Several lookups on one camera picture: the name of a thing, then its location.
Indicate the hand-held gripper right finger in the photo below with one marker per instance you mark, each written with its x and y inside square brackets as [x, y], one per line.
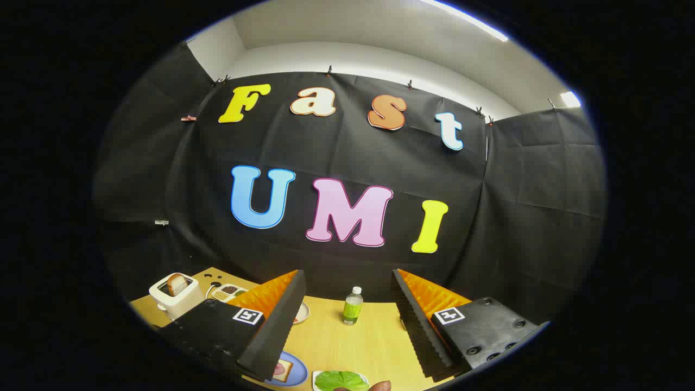
[418, 331]

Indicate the green lettuce leaf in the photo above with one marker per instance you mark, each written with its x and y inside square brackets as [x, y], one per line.
[342, 380]

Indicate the green label water bottle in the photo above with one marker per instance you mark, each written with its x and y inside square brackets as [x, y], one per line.
[352, 310]

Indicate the round white plate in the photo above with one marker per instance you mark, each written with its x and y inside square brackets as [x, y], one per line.
[302, 314]

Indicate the pink ham slice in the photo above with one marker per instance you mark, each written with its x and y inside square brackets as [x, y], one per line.
[280, 369]

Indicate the small ceiling light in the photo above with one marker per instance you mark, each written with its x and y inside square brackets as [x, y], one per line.
[570, 99]

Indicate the white square plate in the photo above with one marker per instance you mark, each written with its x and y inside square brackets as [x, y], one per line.
[316, 380]

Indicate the divided white condiment tray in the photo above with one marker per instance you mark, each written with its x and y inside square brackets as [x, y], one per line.
[228, 290]

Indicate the blue round plate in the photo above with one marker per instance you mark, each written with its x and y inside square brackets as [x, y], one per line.
[297, 374]

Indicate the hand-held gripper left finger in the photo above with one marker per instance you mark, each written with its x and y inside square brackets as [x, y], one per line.
[277, 331]

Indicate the white toaster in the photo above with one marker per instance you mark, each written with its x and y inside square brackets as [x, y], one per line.
[182, 307]

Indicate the crusty white bread slice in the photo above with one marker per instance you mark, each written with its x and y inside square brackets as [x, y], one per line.
[176, 284]

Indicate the black backdrop cloth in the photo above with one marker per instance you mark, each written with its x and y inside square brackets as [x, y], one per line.
[347, 152]

